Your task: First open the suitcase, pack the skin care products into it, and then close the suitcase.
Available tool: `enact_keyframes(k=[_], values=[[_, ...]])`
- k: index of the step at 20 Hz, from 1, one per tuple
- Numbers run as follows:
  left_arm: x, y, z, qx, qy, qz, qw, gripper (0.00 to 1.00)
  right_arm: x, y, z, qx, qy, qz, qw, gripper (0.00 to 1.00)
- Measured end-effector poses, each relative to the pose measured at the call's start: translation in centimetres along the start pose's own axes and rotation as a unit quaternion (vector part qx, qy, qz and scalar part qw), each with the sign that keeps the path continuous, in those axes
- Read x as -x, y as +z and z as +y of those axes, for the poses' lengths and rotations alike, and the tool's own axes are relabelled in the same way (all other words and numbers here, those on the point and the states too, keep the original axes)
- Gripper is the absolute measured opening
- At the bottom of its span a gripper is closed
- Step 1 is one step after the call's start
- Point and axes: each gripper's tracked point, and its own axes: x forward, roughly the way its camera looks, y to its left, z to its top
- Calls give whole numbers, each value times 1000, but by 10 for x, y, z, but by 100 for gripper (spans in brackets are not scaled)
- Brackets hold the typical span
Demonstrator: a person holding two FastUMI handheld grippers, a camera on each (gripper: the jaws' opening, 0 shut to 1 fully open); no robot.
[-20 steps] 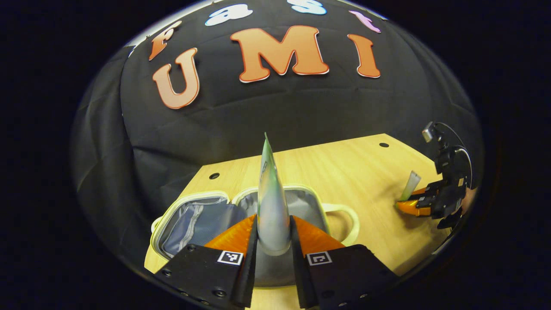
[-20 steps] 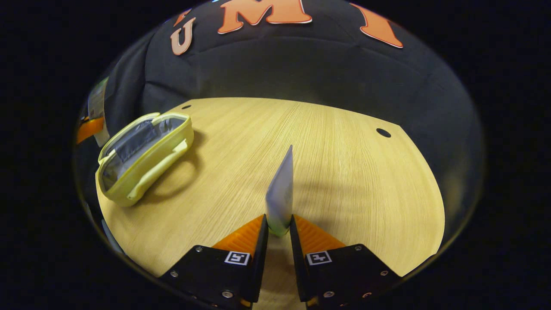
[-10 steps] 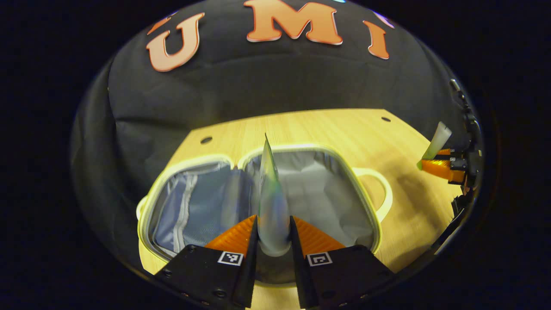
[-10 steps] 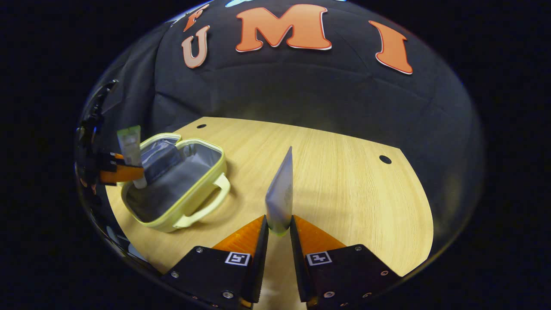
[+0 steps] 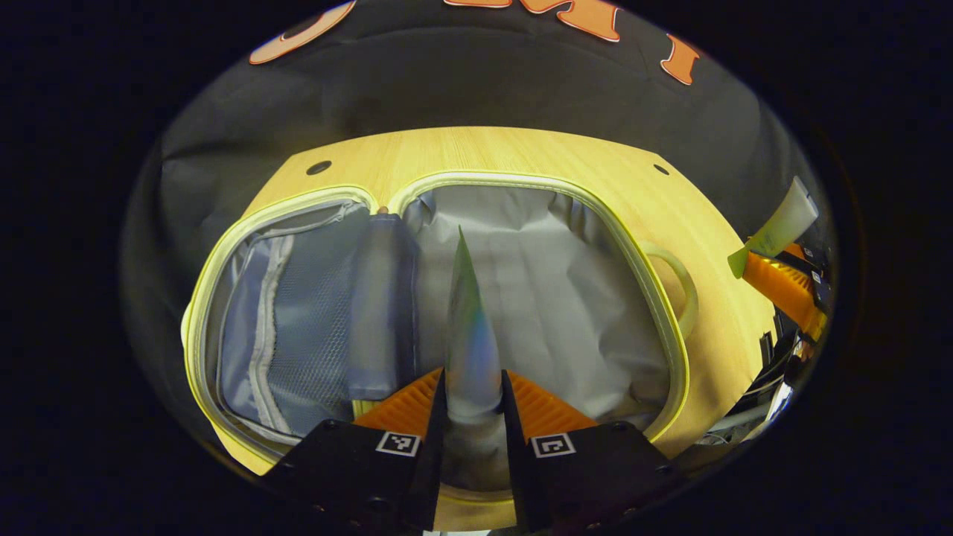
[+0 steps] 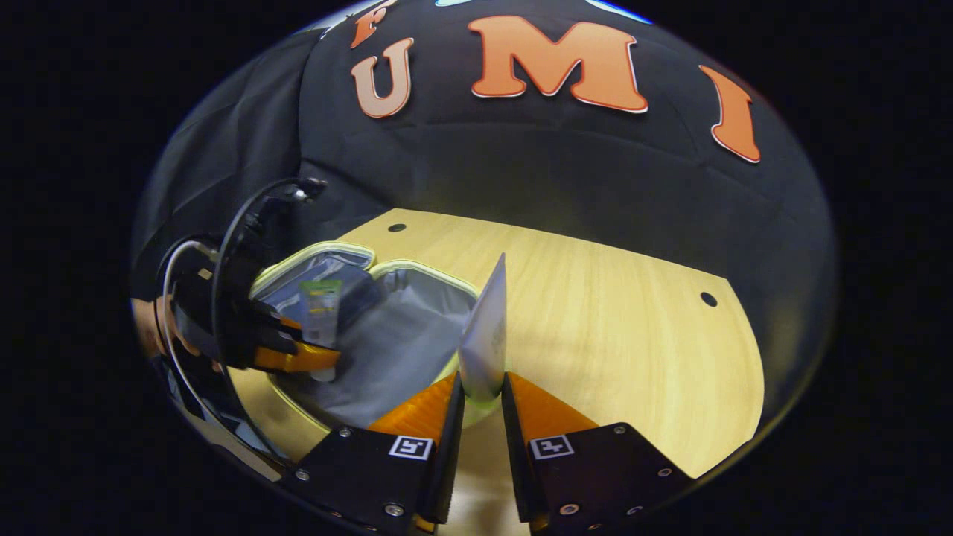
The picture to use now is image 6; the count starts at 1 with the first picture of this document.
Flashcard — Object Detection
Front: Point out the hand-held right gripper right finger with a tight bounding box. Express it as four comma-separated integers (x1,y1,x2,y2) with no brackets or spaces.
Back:
500,371,698,534

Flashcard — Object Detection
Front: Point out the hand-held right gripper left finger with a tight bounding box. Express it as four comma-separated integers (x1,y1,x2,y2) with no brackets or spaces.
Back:
279,371,467,535

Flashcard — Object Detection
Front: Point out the white tube with green label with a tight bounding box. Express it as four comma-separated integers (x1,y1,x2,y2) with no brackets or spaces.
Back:
299,278,344,383

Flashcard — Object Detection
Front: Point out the cream yellow suitcase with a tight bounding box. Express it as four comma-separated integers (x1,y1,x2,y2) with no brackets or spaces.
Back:
249,240,482,433

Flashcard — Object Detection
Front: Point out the pale green tube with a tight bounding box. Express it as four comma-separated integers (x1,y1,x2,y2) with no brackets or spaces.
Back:
457,252,509,403

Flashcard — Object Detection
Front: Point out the white cable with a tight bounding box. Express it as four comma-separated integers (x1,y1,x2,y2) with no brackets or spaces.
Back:
160,240,287,464

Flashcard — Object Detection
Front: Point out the black cable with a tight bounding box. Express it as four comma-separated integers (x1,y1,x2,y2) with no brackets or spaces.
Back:
211,177,328,462

